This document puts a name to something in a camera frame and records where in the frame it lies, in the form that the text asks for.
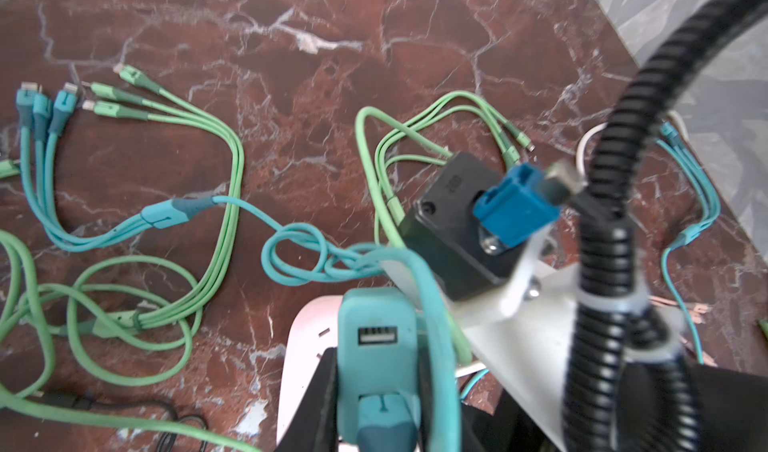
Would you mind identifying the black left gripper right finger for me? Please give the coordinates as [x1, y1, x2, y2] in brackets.
[417, 346, 462, 451]

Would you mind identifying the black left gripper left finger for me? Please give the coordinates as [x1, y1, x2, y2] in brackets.
[276, 348, 339, 452]

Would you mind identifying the teal plug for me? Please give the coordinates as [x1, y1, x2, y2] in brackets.
[337, 287, 421, 451]

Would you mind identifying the pink power socket cube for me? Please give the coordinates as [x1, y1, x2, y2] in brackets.
[276, 295, 343, 442]

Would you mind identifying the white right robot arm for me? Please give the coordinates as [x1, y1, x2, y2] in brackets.
[561, 0, 767, 451]

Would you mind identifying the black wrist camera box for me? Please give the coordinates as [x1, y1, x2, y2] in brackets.
[397, 150, 550, 303]

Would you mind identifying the teal charging cable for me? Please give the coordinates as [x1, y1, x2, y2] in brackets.
[14, 81, 463, 452]

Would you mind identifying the light green multi-head cable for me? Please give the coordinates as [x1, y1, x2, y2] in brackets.
[353, 90, 536, 369]

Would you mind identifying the black thin cable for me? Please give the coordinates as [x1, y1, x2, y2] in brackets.
[35, 390, 210, 452]

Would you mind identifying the teal cable on right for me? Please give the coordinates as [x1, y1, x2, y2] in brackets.
[655, 120, 722, 366]

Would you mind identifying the white power cord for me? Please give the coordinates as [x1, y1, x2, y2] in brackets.
[574, 109, 691, 177]

